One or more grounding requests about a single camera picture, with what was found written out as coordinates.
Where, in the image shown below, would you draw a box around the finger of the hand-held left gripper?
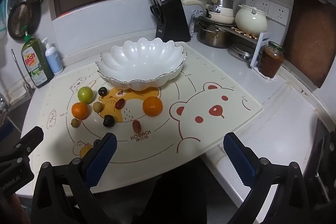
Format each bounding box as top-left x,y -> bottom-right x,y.
0,126 -> 44,163
0,122 -> 12,141

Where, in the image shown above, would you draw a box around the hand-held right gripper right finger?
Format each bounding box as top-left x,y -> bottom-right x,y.
223,132 -> 311,224

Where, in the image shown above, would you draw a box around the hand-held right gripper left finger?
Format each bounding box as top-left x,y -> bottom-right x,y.
31,132 -> 117,224

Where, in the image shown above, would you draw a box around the orange mandarin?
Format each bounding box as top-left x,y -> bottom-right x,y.
142,96 -> 163,117
71,102 -> 89,120

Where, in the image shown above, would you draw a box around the green round fruit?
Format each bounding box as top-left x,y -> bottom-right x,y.
77,86 -> 93,104

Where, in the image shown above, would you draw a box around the white scalloped ceramic bowl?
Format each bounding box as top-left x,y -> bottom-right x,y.
96,38 -> 187,90

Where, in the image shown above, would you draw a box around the thin chrome gooseneck tap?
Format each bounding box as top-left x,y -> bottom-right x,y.
11,49 -> 36,94

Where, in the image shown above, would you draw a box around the green dish soap bottle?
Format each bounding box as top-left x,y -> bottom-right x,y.
21,26 -> 54,89

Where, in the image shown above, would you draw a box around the cream bear print silicone mat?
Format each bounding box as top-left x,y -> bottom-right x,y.
34,42 -> 264,189

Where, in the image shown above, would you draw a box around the white blue pump bottle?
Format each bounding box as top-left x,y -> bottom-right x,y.
41,38 -> 64,75

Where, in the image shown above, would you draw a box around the glass jar of chili sauce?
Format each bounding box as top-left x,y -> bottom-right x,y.
259,41 -> 285,78

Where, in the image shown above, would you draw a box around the steel pan lid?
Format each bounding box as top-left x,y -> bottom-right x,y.
230,43 -> 259,60

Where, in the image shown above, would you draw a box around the metal pot rack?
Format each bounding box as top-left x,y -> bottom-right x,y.
193,15 -> 271,68

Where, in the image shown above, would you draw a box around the perforated dark strainer pan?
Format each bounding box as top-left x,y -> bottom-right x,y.
7,1 -> 41,42

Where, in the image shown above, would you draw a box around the steel stock pot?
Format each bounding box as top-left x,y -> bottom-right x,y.
197,22 -> 232,49

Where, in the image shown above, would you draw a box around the wooden bead trivet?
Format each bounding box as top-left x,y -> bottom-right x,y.
231,26 -> 259,39

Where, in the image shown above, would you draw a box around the cream lidded casserole pot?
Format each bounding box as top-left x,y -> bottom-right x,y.
235,4 -> 269,35

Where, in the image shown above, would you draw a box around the dark wooden cutting board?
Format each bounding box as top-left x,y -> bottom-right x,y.
282,0 -> 336,88

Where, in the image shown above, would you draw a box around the black knife block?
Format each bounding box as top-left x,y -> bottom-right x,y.
156,0 -> 192,42

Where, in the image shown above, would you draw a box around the cream long handle saucepan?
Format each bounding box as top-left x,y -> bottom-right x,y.
182,0 -> 235,24

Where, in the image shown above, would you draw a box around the black handle kitchen scissors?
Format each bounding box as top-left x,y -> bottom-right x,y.
150,5 -> 165,25

